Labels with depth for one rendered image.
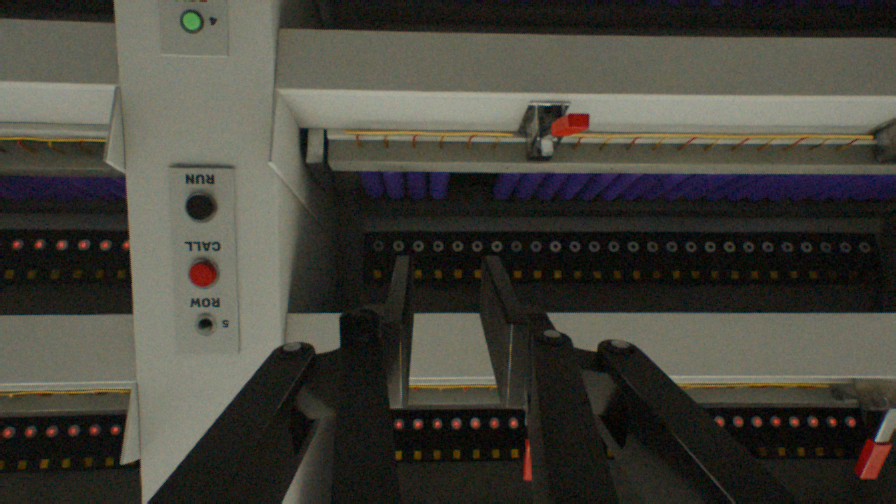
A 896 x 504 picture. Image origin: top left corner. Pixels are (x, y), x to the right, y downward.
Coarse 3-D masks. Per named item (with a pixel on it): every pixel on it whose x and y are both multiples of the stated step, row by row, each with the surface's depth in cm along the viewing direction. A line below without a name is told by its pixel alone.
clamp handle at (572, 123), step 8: (560, 120) 26; (568, 120) 25; (576, 120) 25; (584, 120) 25; (552, 128) 28; (560, 128) 26; (568, 128) 25; (576, 128) 25; (584, 128) 25; (544, 136) 31; (552, 136) 30; (544, 144) 32; (552, 144) 32; (544, 152) 32; (552, 152) 32
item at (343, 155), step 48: (336, 144) 35; (384, 144) 35; (432, 144) 35; (480, 144) 35; (576, 144) 35; (624, 144) 36; (672, 144) 36; (720, 144) 36; (768, 144) 35; (816, 144) 37; (864, 144) 37
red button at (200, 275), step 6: (198, 264) 30; (204, 264) 30; (210, 264) 30; (192, 270) 30; (198, 270) 30; (204, 270) 30; (210, 270) 30; (192, 276) 30; (198, 276) 30; (204, 276) 30; (210, 276) 30; (198, 282) 30; (204, 282) 30; (210, 282) 30
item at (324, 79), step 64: (320, 64) 30; (384, 64) 30; (448, 64) 31; (512, 64) 31; (576, 64) 31; (640, 64) 31; (704, 64) 31; (768, 64) 31; (832, 64) 32; (320, 128) 35; (384, 128) 35; (448, 128) 35; (512, 128) 35; (640, 128) 35; (704, 128) 35; (768, 128) 35; (832, 128) 35; (320, 192) 41
